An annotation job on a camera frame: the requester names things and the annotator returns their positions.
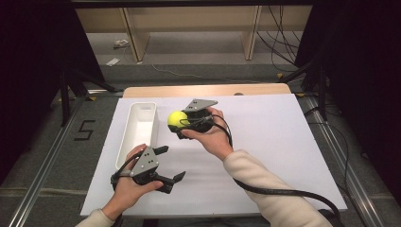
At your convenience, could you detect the black hanging cables bundle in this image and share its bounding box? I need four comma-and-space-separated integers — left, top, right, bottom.
255, 5, 304, 73

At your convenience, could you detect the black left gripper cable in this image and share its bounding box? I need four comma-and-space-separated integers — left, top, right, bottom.
110, 150, 146, 227

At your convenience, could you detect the black floor cable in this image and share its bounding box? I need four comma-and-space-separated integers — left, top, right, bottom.
305, 106, 356, 206

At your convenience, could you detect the person's right hand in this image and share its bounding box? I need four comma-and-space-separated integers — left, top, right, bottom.
181, 106, 235, 162

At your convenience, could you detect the black curtain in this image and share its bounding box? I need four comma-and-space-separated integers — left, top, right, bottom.
294, 0, 401, 198
0, 0, 107, 185

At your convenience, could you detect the yellow tennis ball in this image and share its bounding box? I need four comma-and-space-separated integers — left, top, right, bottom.
166, 110, 191, 130

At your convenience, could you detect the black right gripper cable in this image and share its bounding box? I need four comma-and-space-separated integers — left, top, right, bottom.
179, 113, 344, 227

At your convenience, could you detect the person's left hand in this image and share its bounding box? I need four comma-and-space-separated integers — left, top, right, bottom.
100, 143, 165, 221

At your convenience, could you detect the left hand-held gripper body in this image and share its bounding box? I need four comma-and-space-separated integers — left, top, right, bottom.
130, 146, 175, 195

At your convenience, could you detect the light wooden shelf unit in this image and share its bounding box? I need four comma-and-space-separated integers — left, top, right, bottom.
75, 5, 314, 63

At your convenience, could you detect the white table cover board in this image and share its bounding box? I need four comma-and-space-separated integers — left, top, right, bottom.
79, 93, 348, 218

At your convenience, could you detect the white plastic bin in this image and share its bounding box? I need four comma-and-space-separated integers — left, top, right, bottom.
114, 101, 159, 170

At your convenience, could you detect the aluminium floor rail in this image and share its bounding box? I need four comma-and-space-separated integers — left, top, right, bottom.
9, 89, 124, 227
302, 94, 384, 227

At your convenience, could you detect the white floor cable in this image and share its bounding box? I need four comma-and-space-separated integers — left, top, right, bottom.
150, 63, 256, 84

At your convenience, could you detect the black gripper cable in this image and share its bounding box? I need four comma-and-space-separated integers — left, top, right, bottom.
110, 150, 146, 227
179, 113, 344, 227

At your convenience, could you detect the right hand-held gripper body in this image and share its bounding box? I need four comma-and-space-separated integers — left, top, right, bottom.
175, 98, 219, 140

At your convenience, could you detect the black tripod stand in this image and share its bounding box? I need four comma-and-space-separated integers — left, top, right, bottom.
59, 66, 118, 128
279, 56, 329, 122

